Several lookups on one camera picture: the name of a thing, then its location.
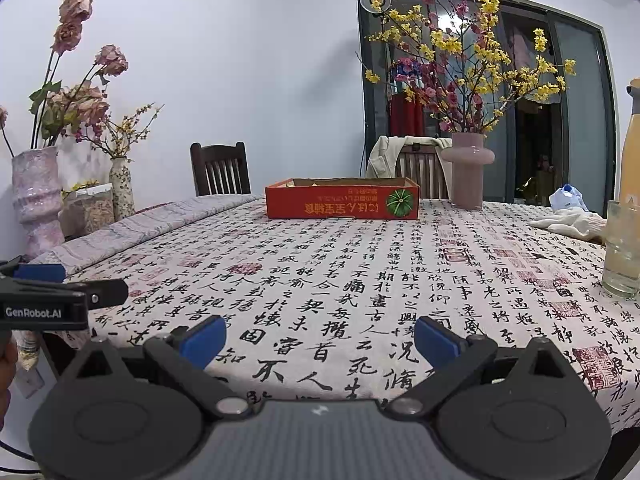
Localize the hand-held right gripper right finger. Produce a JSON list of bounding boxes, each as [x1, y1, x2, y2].
[[385, 316, 586, 420]]

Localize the thin yellow twig branches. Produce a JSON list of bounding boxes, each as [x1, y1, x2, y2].
[[65, 102, 166, 161]]

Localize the dried pink roses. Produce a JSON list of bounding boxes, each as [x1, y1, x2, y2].
[[0, 0, 130, 158]]

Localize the person's left hand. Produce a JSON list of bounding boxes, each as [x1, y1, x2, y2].
[[0, 332, 20, 431]]

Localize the chair with beige jacket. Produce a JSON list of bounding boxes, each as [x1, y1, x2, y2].
[[366, 135, 453, 179]]

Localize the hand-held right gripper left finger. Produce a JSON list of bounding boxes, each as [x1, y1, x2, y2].
[[62, 315, 253, 421]]

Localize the white gloves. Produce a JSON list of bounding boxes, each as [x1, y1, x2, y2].
[[529, 209, 608, 241]]

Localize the wooden chair with jacket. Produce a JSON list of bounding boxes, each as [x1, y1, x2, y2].
[[395, 142, 451, 200]]

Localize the jar of grains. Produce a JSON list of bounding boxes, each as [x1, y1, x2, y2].
[[62, 182, 116, 238]]

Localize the glass sliding door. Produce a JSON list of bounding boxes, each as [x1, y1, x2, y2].
[[355, 0, 618, 206]]

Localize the blue plastic bag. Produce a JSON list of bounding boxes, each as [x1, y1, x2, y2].
[[550, 183, 591, 212]]

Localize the pink glass vase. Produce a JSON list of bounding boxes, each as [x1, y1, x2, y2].
[[439, 132, 496, 210]]

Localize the pink patterned quilt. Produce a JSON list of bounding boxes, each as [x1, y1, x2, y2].
[[27, 194, 266, 276]]

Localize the red cardboard box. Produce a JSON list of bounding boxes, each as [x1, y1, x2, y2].
[[265, 177, 420, 221]]

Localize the yellow and pink blossom branches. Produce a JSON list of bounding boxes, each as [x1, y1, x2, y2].
[[355, 0, 578, 136]]

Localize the dark wooden chair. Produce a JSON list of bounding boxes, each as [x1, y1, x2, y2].
[[190, 141, 252, 197]]

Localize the pink textured tall vase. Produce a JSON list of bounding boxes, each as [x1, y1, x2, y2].
[[11, 146, 66, 261]]

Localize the speckled slim vase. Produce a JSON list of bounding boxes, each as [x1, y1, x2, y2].
[[110, 157, 136, 221]]

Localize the yellow bottle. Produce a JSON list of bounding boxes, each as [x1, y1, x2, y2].
[[619, 77, 640, 206]]

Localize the clear drinking glass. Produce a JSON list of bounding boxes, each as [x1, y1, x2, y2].
[[601, 200, 640, 300]]

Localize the red hanging garment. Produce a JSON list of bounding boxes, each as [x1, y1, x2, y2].
[[390, 60, 426, 137]]

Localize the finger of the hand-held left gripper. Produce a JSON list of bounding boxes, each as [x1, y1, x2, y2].
[[60, 279, 130, 307], [0, 256, 67, 284]]

